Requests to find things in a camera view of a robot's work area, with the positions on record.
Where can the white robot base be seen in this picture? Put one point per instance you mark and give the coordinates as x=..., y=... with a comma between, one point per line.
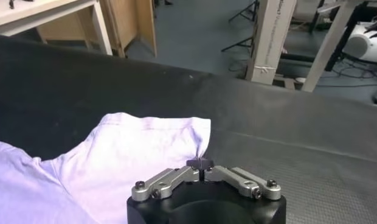
x=363, y=45

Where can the tall white cardboard box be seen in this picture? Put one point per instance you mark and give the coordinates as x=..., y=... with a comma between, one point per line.
x=270, y=39

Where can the white table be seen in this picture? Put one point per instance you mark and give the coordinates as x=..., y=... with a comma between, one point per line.
x=39, y=12

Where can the white height-adjustable desk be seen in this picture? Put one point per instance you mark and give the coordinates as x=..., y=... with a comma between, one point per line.
x=325, y=45

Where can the wooden panel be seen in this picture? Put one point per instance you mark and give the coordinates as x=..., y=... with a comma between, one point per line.
x=130, y=24

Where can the lavender t-shirt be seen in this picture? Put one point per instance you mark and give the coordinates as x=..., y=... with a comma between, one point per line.
x=121, y=158

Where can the black tripod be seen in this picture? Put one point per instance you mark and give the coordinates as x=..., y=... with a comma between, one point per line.
x=243, y=39

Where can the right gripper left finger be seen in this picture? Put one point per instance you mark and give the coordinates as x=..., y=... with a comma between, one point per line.
x=167, y=182

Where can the black table cover sheet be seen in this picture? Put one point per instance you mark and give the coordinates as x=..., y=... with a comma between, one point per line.
x=282, y=128

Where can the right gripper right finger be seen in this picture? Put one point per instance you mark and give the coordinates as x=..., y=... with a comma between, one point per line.
x=240, y=181

